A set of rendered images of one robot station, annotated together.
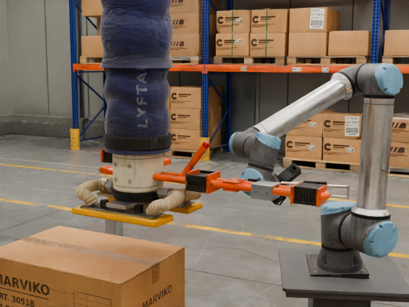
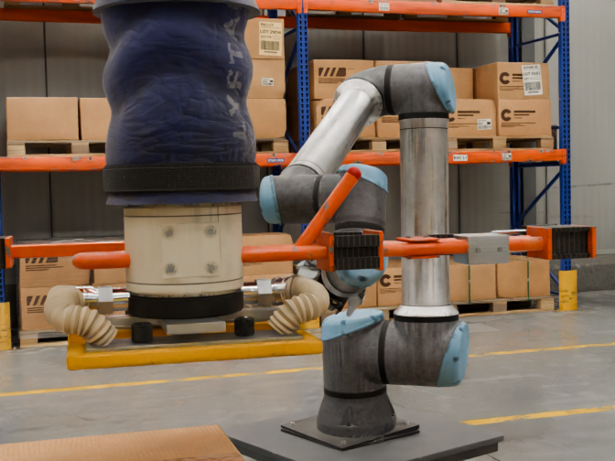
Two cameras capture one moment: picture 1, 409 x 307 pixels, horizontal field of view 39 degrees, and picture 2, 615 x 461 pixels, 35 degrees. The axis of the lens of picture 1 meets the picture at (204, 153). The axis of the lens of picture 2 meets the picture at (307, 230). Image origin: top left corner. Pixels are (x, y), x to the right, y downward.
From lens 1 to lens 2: 1.29 m
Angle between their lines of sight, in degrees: 43
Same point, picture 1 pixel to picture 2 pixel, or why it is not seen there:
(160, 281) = not seen: outside the picture
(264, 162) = (379, 218)
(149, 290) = not seen: outside the picture
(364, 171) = not seen: hidden behind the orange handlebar
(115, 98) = (176, 74)
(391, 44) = (18, 122)
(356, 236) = (424, 356)
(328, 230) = (352, 362)
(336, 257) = (369, 408)
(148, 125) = (247, 134)
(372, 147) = (433, 200)
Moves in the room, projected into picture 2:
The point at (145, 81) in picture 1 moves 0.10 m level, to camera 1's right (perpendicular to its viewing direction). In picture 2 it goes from (235, 37) to (289, 42)
